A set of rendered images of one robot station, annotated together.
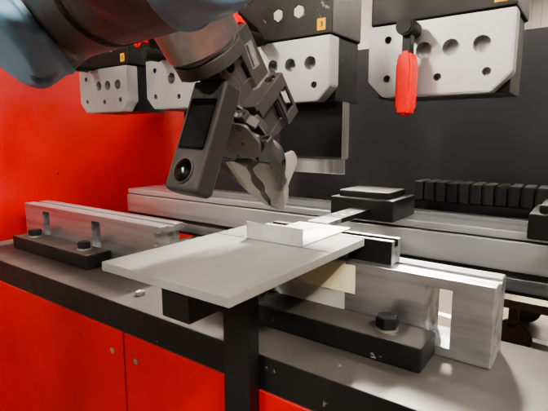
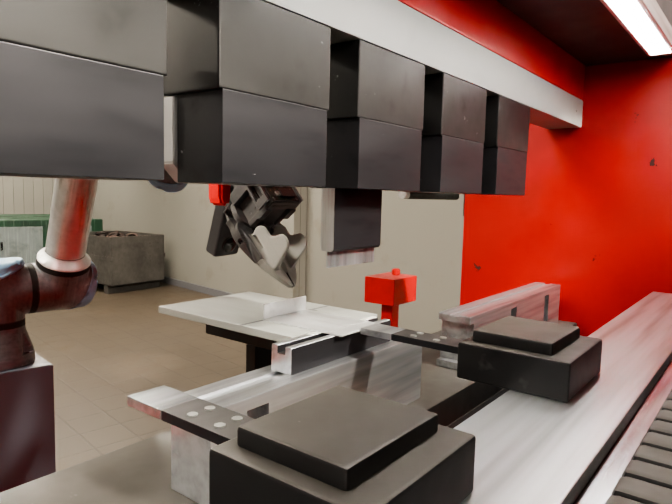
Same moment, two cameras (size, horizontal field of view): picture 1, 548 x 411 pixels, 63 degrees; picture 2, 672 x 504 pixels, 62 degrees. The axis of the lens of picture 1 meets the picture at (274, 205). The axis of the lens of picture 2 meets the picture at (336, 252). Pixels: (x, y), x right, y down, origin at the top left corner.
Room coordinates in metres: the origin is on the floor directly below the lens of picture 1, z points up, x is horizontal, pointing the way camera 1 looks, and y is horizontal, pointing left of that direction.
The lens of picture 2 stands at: (0.63, -0.76, 1.17)
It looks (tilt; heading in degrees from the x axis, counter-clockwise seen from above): 6 degrees down; 92
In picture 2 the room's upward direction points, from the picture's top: 1 degrees clockwise
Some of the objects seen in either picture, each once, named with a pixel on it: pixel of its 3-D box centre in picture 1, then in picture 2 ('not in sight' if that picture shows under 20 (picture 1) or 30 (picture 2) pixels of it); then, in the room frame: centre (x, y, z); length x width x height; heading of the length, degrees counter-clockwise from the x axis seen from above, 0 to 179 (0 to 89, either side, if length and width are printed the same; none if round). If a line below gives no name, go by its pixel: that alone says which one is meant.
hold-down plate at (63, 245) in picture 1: (59, 249); not in sight; (0.93, 0.46, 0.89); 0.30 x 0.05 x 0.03; 54
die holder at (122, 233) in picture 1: (95, 232); (507, 318); (0.95, 0.39, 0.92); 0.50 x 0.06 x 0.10; 54
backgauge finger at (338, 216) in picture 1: (355, 206); (464, 339); (0.76, -0.14, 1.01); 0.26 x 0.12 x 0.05; 144
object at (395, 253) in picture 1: (327, 240); (336, 342); (0.61, -0.08, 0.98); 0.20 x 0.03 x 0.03; 54
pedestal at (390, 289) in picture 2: not in sight; (388, 356); (0.81, 1.85, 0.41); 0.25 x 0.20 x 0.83; 144
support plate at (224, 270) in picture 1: (246, 253); (266, 313); (0.51, 0.03, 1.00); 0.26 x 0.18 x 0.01; 144
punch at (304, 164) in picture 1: (312, 139); (352, 227); (0.63, -0.05, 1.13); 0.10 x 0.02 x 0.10; 54
